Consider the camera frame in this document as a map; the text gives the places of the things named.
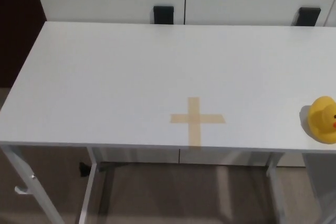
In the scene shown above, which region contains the yellow rubber duck toy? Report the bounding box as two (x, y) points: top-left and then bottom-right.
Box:
(307, 95), (336, 145)

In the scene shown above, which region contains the white desk leg hook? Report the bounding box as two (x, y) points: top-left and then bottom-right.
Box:
(14, 185), (34, 196)

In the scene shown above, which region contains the beige masking tape strip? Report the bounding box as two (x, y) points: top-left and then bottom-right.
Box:
(169, 113), (227, 125)
(187, 97), (203, 148)

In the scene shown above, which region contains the small black floor object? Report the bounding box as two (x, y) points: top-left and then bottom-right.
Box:
(78, 162), (92, 177)

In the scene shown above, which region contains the black partition bracket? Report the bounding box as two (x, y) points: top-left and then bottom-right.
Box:
(293, 6), (322, 27)
(153, 5), (175, 25)

